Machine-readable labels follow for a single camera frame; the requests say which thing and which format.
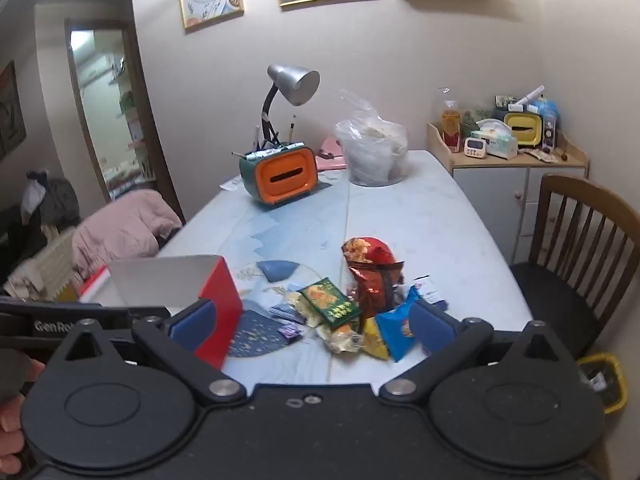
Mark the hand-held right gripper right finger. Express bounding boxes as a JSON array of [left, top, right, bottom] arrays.
[[379, 298, 577, 404]]

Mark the brown shiny snack bag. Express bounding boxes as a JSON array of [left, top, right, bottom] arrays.
[[346, 259, 406, 320]]

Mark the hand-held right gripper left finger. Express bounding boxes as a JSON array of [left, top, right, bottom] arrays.
[[47, 298, 247, 405]]

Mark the person's left hand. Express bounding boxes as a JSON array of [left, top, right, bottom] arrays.
[[0, 359, 47, 476]]

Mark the cream chair cover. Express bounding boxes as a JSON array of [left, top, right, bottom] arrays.
[[5, 230, 81, 301]]

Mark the light blue snack packet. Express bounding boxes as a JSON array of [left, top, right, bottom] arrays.
[[270, 301, 307, 325]]

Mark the soft tissue pack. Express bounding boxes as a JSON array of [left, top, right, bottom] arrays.
[[471, 119, 518, 160]]

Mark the dark framed wall painting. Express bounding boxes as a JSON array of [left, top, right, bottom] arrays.
[[0, 60, 27, 163]]

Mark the grey desk lamp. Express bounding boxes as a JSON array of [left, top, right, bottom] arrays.
[[260, 64, 321, 147]]

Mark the yellow tissue box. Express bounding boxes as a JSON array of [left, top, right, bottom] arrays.
[[504, 111, 543, 150]]

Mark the wooden door frame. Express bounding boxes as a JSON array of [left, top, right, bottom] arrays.
[[64, 19, 187, 226]]

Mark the yellow snack packet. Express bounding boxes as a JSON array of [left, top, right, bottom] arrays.
[[361, 317, 391, 360]]

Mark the blue cookie snack packet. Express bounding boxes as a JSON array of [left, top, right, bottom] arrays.
[[375, 286, 426, 363]]

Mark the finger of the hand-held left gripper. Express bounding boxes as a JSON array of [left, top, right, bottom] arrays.
[[128, 307, 172, 331]]

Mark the white and blue snack packet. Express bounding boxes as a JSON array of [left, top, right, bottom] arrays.
[[414, 275, 449, 311]]

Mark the white wooden cabinet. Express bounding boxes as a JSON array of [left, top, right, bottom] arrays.
[[426, 121, 591, 263]]

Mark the red cardboard box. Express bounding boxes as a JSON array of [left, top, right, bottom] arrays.
[[80, 254, 245, 371]]

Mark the pink puffer jacket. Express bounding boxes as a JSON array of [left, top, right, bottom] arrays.
[[71, 189, 183, 281]]

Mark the orange and green tissue box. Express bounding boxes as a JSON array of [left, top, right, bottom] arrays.
[[239, 142, 319, 208]]

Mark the clear plastic bag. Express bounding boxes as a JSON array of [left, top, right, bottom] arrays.
[[334, 90, 410, 187]]

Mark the dark clothes pile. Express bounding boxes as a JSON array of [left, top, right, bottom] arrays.
[[20, 170, 81, 231]]

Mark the orange drink bottle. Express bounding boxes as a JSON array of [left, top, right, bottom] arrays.
[[441, 100, 462, 153]]

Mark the green snack packet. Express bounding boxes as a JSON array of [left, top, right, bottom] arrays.
[[298, 277, 363, 330]]

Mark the wooden chair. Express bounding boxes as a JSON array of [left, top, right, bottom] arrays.
[[509, 174, 640, 361]]

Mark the yellow basket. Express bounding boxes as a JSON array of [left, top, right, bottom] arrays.
[[577, 353, 630, 415]]

